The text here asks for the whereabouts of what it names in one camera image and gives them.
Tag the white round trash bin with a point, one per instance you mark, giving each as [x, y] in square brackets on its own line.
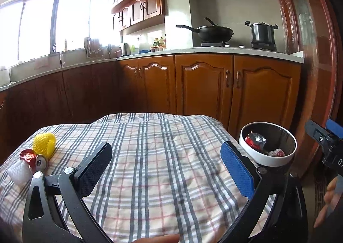
[268, 162]

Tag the steel cooking pot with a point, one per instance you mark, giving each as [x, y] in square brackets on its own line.
[262, 33]

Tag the sink faucet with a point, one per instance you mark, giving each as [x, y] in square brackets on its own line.
[54, 47]

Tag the white foam fruit net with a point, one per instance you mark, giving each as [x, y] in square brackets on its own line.
[18, 174]

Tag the white paper ball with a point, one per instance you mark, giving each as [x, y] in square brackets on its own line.
[277, 153]

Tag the kitchen window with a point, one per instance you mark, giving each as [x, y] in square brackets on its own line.
[72, 17]

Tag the red crushed packet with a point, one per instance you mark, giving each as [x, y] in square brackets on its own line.
[253, 141]

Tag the white dish soap bottle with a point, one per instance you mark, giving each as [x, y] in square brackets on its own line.
[62, 59]

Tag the person's right hand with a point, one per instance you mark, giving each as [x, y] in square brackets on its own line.
[331, 197]

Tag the red foil wrapper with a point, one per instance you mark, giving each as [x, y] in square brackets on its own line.
[26, 155]

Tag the white container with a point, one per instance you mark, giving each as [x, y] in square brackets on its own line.
[4, 76]

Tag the person's left hand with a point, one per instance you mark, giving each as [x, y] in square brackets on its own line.
[160, 239]

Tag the plaid blanket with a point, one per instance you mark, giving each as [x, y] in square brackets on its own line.
[160, 165]

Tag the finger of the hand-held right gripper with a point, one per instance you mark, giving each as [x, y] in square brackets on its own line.
[317, 133]
[335, 127]

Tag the wooden door frame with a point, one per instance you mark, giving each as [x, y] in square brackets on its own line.
[319, 57]

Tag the utensil rack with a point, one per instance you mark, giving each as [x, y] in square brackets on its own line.
[91, 47]

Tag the wooden base cabinet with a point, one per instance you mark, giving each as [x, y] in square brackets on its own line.
[201, 84]

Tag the black wok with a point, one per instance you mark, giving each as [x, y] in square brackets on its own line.
[214, 32]

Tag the narrow wooden cabinet door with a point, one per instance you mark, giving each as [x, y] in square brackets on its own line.
[128, 84]

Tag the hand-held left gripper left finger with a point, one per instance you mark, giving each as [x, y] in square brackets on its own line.
[93, 169]

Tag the condiment bottles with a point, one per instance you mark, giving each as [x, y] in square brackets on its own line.
[159, 44]

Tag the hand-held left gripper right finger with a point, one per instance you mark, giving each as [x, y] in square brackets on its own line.
[238, 169]

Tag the yellow foam fruit net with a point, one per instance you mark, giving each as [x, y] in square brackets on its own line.
[44, 143]

